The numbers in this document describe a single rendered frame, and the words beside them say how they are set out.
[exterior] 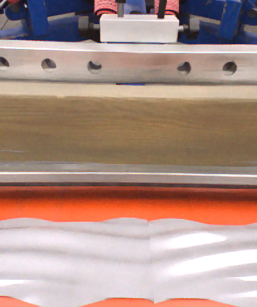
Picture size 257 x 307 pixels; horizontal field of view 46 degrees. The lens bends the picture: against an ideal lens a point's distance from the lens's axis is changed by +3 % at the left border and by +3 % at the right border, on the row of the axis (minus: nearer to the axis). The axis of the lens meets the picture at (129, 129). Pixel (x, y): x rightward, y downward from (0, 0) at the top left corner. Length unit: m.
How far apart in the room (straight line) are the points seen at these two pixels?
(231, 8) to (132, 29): 0.42
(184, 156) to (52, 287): 0.14
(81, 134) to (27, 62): 0.25
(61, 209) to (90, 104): 0.10
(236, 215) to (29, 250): 0.17
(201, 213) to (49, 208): 0.14
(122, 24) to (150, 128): 0.29
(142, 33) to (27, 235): 0.36
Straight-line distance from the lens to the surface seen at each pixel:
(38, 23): 0.88
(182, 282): 0.23
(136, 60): 0.46
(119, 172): 0.25
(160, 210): 0.28
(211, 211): 0.29
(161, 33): 0.51
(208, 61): 0.48
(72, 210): 0.28
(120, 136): 0.25
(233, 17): 0.89
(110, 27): 0.51
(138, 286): 0.23
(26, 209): 0.29
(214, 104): 0.25
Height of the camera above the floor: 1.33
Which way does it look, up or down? 43 degrees down
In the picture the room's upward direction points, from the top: 2 degrees clockwise
